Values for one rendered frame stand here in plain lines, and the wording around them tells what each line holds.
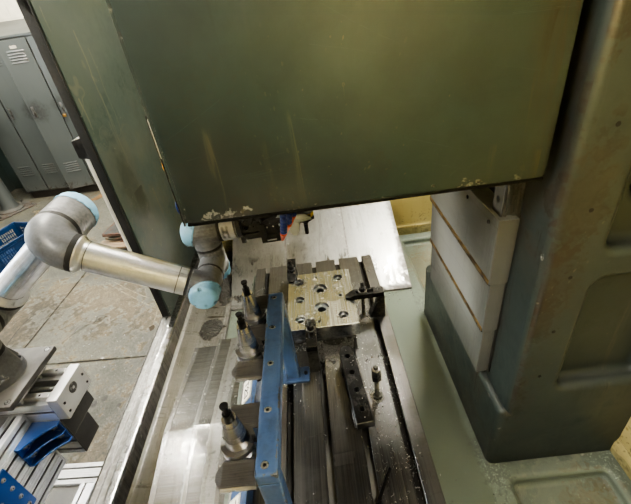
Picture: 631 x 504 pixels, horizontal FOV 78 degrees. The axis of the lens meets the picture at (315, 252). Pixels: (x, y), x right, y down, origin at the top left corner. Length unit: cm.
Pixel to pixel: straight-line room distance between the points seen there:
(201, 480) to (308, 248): 119
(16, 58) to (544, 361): 558
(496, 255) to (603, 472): 81
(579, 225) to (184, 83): 73
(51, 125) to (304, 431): 518
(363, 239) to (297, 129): 147
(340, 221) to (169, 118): 157
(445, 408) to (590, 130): 104
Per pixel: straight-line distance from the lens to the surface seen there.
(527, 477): 147
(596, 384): 128
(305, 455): 112
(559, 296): 97
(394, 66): 65
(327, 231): 210
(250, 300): 95
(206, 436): 139
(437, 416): 150
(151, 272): 104
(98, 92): 158
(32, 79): 575
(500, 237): 95
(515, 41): 70
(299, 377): 124
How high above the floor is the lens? 187
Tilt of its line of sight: 34 degrees down
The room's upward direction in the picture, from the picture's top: 8 degrees counter-clockwise
